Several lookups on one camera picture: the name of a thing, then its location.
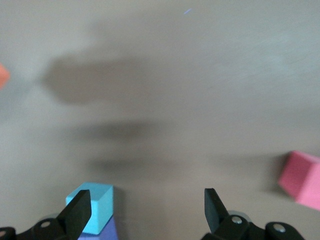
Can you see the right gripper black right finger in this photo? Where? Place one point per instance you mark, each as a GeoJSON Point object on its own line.
{"type": "Point", "coordinates": [215, 212]}

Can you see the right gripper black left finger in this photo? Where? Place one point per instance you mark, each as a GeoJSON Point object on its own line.
{"type": "Point", "coordinates": [75, 212]}

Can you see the cyan foam cube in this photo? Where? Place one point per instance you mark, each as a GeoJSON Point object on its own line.
{"type": "Point", "coordinates": [102, 200]}

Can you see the purple foam cube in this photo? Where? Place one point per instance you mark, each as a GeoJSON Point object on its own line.
{"type": "Point", "coordinates": [110, 231]}

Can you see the orange foam cube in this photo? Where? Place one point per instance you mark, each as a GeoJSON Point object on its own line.
{"type": "Point", "coordinates": [3, 76]}

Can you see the red foam cube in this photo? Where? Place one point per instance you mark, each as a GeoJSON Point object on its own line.
{"type": "Point", "coordinates": [302, 180]}

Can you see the brown table cover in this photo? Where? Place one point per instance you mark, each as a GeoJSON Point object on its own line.
{"type": "Point", "coordinates": [200, 100]}

